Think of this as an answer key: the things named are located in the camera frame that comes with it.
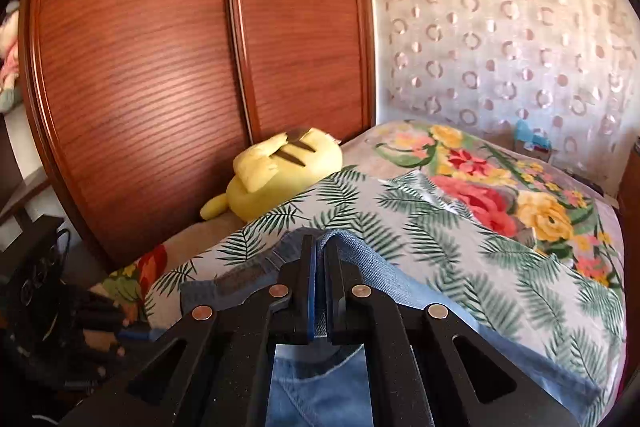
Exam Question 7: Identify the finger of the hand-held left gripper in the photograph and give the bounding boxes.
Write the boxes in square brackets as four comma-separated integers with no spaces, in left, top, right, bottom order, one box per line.
[75,326,153,344]
[75,297,127,324]

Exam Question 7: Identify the circle-patterned sheer curtain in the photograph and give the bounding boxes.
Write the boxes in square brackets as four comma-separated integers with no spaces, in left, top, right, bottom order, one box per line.
[367,0,640,198]

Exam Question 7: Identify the small cardboard box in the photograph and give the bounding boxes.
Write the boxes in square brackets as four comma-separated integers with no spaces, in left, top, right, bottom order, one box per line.
[520,139,561,165]

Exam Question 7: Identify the blue plush toy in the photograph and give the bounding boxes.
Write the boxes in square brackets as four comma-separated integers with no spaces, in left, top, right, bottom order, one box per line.
[515,119,551,152]

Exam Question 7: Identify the blue denim pants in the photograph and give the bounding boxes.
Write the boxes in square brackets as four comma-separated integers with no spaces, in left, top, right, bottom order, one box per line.
[180,229,601,427]

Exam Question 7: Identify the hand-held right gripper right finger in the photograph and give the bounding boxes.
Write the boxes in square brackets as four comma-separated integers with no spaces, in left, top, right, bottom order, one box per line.
[322,242,583,427]

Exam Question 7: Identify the floral blanket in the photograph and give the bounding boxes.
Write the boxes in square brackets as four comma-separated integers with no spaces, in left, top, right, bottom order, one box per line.
[90,119,626,328]

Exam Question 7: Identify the pastel plush doll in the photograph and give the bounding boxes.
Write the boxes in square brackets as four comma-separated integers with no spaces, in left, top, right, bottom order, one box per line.
[0,2,22,114]

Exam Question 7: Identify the wooden slatted wardrobe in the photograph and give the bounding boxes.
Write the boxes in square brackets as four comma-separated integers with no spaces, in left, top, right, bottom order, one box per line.
[20,0,377,273]

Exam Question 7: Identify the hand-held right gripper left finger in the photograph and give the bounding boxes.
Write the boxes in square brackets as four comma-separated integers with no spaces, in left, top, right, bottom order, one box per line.
[60,234,318,427]

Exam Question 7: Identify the yellow plush toy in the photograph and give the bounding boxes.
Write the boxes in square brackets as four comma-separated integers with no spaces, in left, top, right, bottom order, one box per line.
[200,127,345,224]

